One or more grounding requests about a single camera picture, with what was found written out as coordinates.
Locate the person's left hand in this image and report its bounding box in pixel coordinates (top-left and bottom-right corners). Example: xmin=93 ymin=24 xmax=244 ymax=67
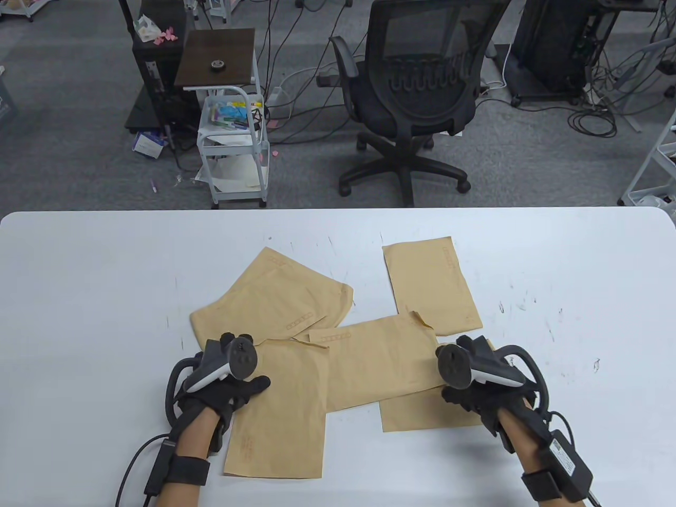
xmin=177 ymin=332 xmax=271 ymax=455

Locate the person's right hand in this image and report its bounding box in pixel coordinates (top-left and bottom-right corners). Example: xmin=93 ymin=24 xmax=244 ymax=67
xmin=440 ymin=334 xmax=535 ymax=455

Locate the person's left forearm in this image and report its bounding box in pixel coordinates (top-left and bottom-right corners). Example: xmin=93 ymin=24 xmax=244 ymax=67
xmin=156 ymin=408 xmax=213 ymax=507

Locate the person's right forearm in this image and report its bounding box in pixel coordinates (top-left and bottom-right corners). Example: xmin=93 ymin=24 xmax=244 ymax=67
xmin=499 ymin=404 xmax=561 ymax=507

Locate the grey controller on right glove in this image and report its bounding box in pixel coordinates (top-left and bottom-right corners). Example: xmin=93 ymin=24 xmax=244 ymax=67
xmin=435 ymin=335 xmax=549 ymax=418

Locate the grey controller on glove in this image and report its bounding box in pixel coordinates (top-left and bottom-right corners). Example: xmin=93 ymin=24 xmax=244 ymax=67
xmin=166 ymin=338 xmax=259 ymax=426
xmin=435 ymin=335 xmax=549 ymax=418

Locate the grey controller on left glove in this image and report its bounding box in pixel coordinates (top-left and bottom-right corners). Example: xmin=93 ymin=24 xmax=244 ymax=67
xmin=166 ymin=338 xmax=259 ymax=426

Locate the brown paper envelope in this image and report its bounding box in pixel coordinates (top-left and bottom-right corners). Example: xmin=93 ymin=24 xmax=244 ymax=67
xmin=232 ymin=247 xmax=354 ymax=331
xmin=380 ymin=338 xmax=498 ymax=433
xmin=189 ymin=269 xmax=331 ymax=353
xmin=308 ymin=311 xmax=450 ymax=412
xmin=223 ymin=339 xmax=331 ymax=480
xmin=382 ymin=237 xmax=484 ymax=337

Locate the white rolling cart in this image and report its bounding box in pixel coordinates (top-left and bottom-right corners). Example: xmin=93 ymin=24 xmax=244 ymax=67
xmin=195 ymin=50 xmax=271 ymax=210

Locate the blue and white box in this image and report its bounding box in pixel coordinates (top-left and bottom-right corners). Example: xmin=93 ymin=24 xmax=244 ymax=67
xmin=132 ymin=130 xmax=165 ymax=159

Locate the black mesh office chair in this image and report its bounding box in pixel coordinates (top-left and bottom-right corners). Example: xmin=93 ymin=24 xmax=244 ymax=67
xmin=316 ymin=0 xmax=512 ymax=208

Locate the black computer tower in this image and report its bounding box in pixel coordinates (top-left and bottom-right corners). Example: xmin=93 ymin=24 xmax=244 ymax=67
xmin=131 ymin=0 xmax=189 ymax=130

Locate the dark brown cart top board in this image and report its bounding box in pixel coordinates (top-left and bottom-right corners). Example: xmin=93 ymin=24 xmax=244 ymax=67
xmin=174 ymin=29 xmax=256 ymax=88

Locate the black computer case on stand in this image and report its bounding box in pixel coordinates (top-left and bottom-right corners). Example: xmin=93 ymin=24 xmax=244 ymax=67
xmin=510 ymin=0 xmax=621 ymax=109

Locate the tissue pack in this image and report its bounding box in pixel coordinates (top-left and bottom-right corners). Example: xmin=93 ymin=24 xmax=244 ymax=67
xmin=134 ymin=15 xmax=161 ymax=43

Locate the black left wrist strap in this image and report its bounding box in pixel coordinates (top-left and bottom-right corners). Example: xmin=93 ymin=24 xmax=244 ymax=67
xmin=168 ymin=455 xmax=211 ymax=486

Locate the black wrist strap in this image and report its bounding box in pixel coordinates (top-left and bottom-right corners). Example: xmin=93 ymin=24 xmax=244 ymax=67
xmin=522 ymin=470 xmax=561 ymax=502
xmin=168 ymin=455 xmax=211 ymax=486

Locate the black right wrist strap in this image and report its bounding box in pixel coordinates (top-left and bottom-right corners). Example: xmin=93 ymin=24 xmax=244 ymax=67
xmin=522 ymin=470 xmax=561 ymax=502

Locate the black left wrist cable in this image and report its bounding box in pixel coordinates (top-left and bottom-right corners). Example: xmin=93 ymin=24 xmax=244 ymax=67
xmin=115 ymin=433 xmax=171 ymax=507

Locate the white metal rack frame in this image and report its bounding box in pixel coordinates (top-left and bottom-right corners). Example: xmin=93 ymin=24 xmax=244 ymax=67
xmin=618 ymin=98 xmax=676 ymax=210

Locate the bundle of black floor cables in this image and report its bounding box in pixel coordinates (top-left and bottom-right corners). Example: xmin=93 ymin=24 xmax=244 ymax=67
xmin=568 ymin=95 xmax=618 ymax=139

